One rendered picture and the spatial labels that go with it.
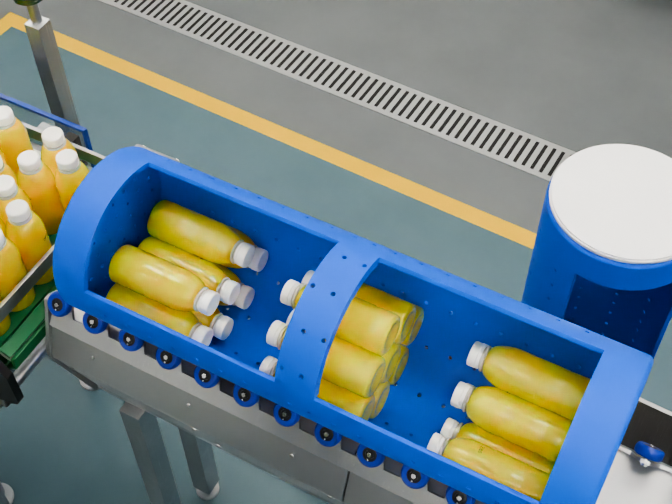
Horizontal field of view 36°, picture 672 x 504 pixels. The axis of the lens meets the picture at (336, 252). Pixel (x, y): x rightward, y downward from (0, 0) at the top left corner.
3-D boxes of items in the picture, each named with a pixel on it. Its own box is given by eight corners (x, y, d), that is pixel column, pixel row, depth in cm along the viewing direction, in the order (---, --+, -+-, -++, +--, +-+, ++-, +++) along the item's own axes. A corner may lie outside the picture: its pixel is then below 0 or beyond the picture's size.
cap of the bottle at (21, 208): (4, 222, 174) (1, 215, 173) (12, 204, 177) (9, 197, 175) (26, 224, 174) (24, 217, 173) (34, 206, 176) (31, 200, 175)
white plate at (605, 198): (517, 184, 182) (516, 189, 183) (629, 287, 168) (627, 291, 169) (629, 121, 192) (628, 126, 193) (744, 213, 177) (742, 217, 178)
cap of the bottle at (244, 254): (238, 242, 163) (248, 246, 162) (248, 241, 167) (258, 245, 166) (230, 264, 164) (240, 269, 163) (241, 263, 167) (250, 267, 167)
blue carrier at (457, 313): (564, 575, 147) (599, 495, 124) (75, 337, 174) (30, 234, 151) (629, 417, 162) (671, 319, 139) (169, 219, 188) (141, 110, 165)
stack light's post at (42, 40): (130, 343, 286) (38, 30, 200) (119, 337, 287) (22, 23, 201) (139, 332, 288) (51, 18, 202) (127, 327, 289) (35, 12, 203)
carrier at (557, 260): (467, 429, 251) (546, 519, 236) (513, 188, 183) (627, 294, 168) (554, 372, 261) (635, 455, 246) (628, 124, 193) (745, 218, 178)
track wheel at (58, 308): (69, 298, 173) (76, 295, 175) (48, 288, 175) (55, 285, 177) (63, 322, 175) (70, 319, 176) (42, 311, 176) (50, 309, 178)
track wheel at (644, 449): (661, 465, 154) (666, 453, 154) (632, 452, 156) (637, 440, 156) (661, 461, 159) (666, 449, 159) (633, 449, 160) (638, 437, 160)
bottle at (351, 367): (373, 400, 153) (279, 357, 158) (390, 359, 154) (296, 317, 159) (362, 399, 147) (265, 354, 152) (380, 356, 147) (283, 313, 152)
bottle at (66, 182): (96, 238, 193) (78, 179, 180) (63, 232, 194) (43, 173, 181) (108, 212, 197) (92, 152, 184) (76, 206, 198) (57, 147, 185)
